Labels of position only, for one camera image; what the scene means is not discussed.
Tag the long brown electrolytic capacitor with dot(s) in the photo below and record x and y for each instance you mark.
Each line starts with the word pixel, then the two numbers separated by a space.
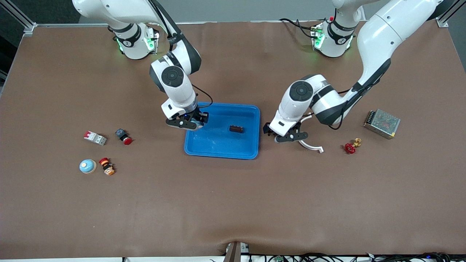
pixel 236 128

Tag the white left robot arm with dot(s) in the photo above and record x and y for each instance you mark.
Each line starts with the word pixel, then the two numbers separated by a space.
pixel 375 40

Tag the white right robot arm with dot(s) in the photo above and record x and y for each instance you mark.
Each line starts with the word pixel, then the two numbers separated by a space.
pixel 174 91

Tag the blue plastic tray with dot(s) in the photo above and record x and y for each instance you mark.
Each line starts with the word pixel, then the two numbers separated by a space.
pixel 218 142

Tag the red push button black body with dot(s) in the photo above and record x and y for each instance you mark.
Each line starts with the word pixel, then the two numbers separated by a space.
pixel 127 141

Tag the white red circuit breaker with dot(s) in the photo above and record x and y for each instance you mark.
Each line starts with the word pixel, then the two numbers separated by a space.
pixel 95 138

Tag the metal mesh power supply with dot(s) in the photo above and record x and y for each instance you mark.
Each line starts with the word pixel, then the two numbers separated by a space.
pixel 382 123

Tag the white curved plastic bracket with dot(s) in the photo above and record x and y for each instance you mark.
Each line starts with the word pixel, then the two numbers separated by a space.
pixel 313 148

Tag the table edge clamp bracket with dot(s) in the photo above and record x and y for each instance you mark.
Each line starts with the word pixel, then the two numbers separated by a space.
pixel 235 253

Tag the aluminium frame profile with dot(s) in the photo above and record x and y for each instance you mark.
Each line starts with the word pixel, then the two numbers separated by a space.
pixel 449 14
pixel 22 20

